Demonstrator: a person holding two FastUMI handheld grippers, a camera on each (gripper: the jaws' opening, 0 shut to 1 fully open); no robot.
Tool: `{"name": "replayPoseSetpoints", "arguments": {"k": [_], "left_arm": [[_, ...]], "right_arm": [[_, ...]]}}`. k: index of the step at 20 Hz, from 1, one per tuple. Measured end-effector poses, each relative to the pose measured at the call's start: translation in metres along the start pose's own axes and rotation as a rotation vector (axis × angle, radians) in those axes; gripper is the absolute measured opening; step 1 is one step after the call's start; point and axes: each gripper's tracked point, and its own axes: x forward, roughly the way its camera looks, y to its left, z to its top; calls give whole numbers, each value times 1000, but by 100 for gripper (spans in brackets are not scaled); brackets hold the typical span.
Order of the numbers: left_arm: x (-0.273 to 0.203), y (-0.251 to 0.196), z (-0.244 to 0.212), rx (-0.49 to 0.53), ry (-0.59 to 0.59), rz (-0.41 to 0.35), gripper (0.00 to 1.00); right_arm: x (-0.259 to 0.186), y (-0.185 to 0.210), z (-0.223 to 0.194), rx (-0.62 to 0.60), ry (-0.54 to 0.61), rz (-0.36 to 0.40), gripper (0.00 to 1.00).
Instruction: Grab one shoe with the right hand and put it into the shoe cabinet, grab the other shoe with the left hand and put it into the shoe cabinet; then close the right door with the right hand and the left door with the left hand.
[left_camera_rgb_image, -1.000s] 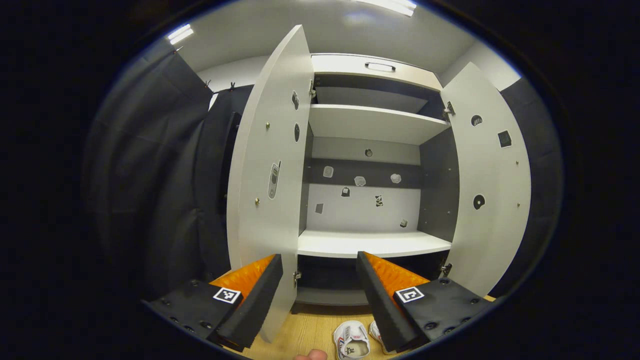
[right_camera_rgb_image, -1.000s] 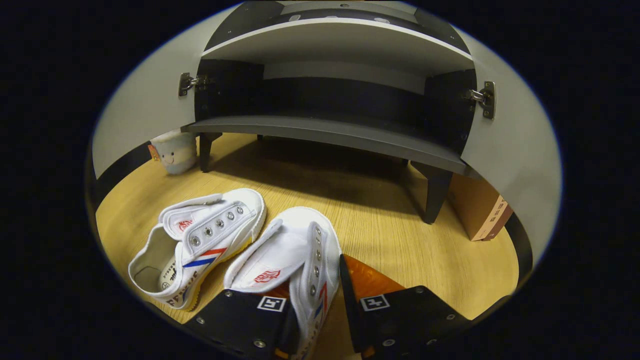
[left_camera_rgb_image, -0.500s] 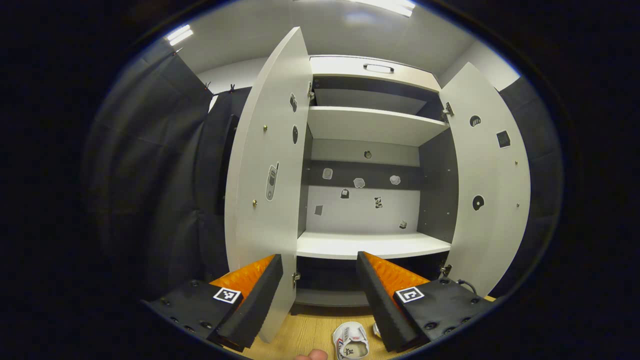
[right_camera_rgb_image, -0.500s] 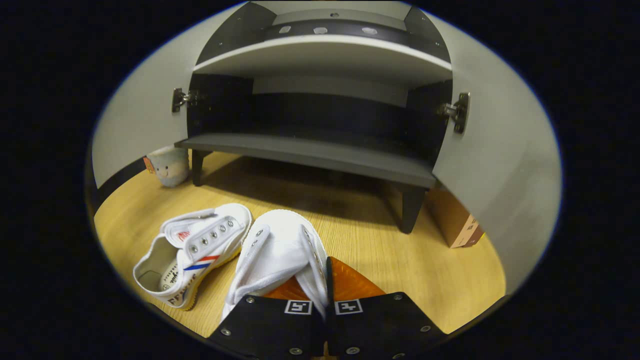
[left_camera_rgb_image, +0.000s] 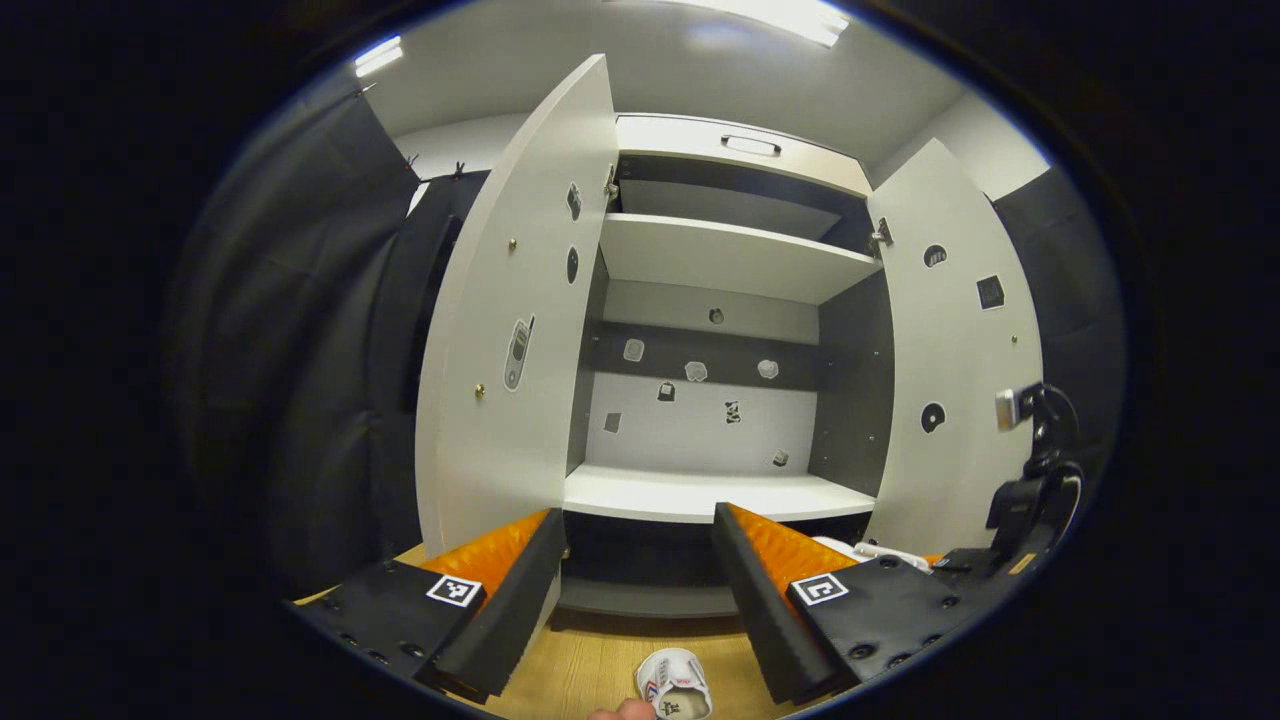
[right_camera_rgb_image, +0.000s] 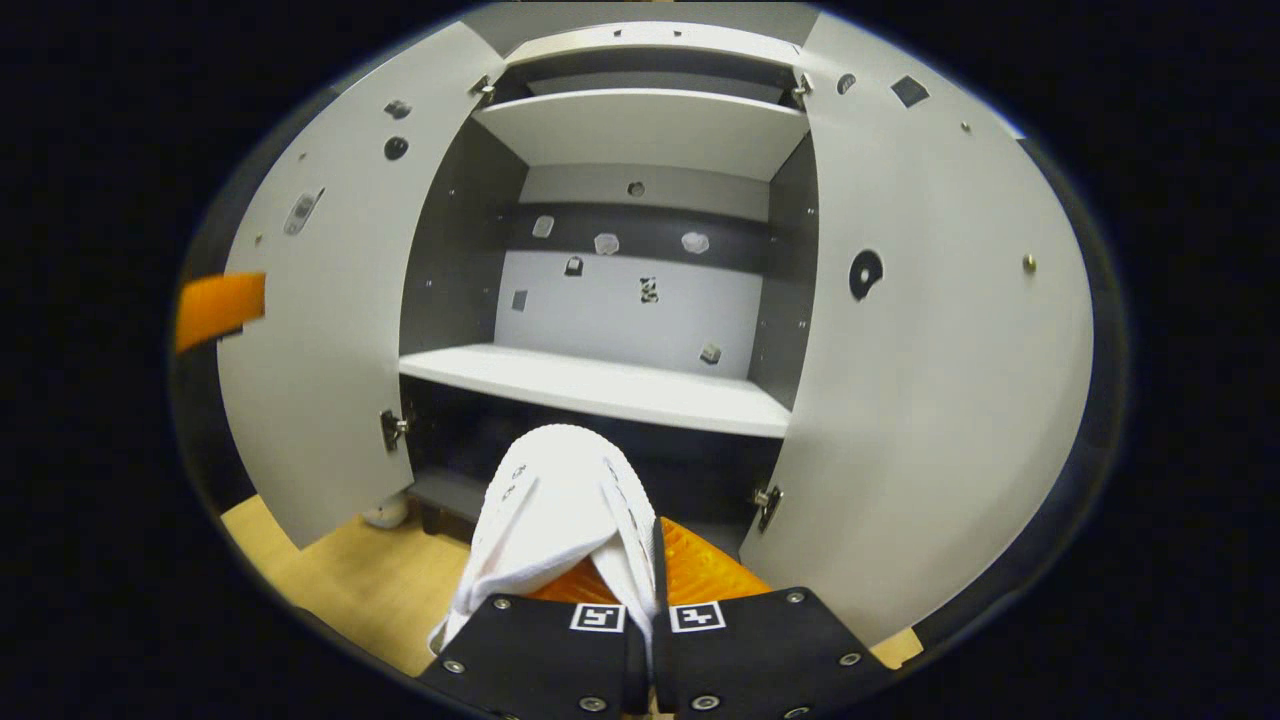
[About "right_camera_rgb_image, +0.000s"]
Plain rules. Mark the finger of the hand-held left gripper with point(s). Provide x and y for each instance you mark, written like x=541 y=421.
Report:
x=220 y=305

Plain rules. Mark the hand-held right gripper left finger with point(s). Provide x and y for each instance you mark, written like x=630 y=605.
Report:
x=540 y=655

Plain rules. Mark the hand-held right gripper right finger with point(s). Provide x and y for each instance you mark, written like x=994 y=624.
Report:
x=760 y=650

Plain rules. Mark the white cabinet door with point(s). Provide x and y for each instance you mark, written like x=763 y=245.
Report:
x=330 y=350
x=930 y=400

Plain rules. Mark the white canvas shoe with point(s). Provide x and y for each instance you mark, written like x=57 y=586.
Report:
x=550 y=500

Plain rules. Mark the white shoe cabinet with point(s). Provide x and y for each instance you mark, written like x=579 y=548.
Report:
x=600 y=380

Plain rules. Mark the white cabinet drawer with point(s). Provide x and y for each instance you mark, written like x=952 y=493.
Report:
x=650 y=40

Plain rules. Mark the light blue plush toy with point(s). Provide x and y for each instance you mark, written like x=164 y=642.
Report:
x=385 y=512

